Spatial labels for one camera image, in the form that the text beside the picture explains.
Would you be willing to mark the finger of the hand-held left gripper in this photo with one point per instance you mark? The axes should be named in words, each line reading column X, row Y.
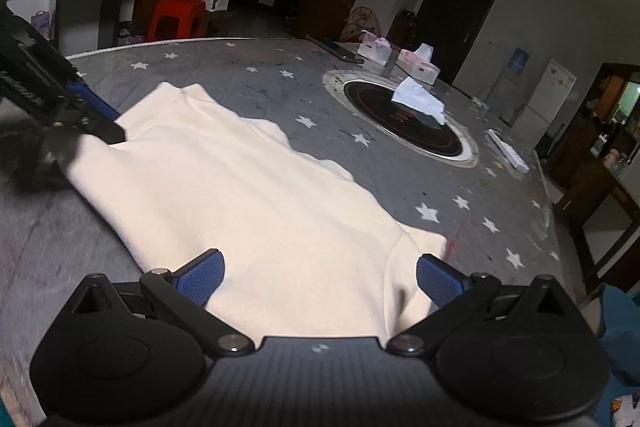
column 92, row 102

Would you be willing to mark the purple gift bag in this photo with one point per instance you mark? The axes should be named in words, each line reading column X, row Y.
column 41, row 24

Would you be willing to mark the white plastic bag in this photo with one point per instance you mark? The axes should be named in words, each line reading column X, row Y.
column 375, row 52

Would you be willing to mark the red plastic stool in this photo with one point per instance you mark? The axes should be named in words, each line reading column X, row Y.
column 175, row 9

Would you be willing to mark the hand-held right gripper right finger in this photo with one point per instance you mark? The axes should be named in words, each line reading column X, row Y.
column 440, row 279

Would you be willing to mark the pink patterned fan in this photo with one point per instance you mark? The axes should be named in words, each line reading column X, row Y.
column 362, row 24

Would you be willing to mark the white pink tissue box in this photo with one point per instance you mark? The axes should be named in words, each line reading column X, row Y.
column 420, row 67

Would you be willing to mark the white refrigerator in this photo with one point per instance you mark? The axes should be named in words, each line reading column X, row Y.
column 547, row 102

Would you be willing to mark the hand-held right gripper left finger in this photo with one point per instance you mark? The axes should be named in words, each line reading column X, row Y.
column 202, row 277

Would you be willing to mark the round black induction cooktop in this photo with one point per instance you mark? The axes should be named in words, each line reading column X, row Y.
column 400, row 127

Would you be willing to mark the smartphone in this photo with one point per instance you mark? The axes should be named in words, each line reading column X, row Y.
column 335, row 49

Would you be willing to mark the wooden side table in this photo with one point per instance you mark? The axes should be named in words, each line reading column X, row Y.
column 590, row 187

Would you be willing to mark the wooden shelf cabinet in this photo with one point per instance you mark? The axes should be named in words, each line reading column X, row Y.
column 600, row 97

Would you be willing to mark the white tissue paper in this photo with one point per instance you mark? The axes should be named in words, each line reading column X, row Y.
column 415, row 99

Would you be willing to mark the white remote control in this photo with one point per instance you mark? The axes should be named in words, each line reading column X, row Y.
column 507, row 152

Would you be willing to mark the blue water bottle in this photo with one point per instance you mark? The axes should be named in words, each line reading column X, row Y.
column 519, row 60

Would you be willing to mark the pink bottle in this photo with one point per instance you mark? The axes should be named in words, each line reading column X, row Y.
column 610, row 159

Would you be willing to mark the cream garment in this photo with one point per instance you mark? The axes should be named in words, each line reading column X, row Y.
column 250, row 217

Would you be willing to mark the dark chair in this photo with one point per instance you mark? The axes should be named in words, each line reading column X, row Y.
column 402, row 29

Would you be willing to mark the dark wooden door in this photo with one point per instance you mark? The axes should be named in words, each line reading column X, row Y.
column 460, row 17

